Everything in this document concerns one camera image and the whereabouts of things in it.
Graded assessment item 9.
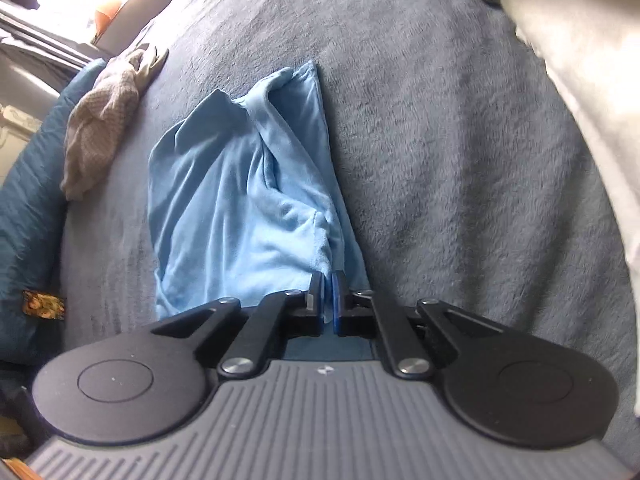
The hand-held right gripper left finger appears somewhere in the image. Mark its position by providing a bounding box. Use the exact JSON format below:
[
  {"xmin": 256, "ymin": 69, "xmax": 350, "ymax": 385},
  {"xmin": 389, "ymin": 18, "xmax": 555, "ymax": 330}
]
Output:
[{"xmin": 150, "ymin": 270, "xmax": 325, "ymax": 377}]

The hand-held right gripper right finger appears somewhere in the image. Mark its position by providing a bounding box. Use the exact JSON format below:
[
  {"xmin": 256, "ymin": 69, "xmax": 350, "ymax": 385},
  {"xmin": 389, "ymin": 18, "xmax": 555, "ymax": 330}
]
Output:
[{"xmin": 331, "ymin": 270, "xmax": 506, "ymax": 379}]

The light blue shirt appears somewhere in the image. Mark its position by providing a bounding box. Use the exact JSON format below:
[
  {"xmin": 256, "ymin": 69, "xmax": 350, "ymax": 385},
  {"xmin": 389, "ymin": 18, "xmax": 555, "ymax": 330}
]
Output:
[{"xmin": 147, "ymin": 59, "xmax": 373, "ymax": 362}]

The grey-blue fleece blanket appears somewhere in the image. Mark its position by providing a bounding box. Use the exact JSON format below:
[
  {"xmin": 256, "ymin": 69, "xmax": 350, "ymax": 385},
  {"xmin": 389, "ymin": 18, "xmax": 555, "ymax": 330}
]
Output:
[{"xmin": 59, "ymin": 0, "xmax": 640, "ymax": 436}]

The orange patterned patch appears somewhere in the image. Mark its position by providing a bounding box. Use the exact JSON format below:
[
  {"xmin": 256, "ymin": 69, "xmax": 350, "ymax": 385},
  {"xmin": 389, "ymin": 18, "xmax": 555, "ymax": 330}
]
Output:
[{"xmin": 22, "ymin": 289, "xmax": 67, "ymax": 321}]

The grey knitted sweater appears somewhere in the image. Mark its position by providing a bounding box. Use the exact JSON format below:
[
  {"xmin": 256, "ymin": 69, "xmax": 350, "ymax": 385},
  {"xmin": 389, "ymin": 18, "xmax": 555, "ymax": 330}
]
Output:
[{"xmin": 60, "ymin": 52, "xmax": 147, "ymax": 202}]

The beige cloth garment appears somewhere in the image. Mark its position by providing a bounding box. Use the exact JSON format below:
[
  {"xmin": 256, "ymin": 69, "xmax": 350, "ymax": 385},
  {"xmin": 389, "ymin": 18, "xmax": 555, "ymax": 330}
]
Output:
[{"xmin": 126, "ymin": 44, "xmax": 170, "ymax": 94}]

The dark teal pillow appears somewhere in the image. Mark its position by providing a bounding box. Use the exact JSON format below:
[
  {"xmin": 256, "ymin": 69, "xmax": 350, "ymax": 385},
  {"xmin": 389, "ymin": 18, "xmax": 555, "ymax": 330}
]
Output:
[{"xmin": 0, "ymin": 57, "xmax": 109, "ymax": 367}]

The orange object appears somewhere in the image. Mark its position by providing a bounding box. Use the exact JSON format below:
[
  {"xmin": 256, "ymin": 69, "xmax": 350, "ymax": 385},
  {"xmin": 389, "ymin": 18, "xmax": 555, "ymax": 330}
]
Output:
[{"xmin": 94, "ymin": 0, "xmax": 126, "ymax": 37}]

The grey curtain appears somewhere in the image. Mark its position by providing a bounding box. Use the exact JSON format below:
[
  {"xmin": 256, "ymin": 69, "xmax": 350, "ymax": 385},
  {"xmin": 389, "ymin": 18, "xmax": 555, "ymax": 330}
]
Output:
[{"xmin": 0, "ymin": 0, "xmax": 97, "ymax": 69}]

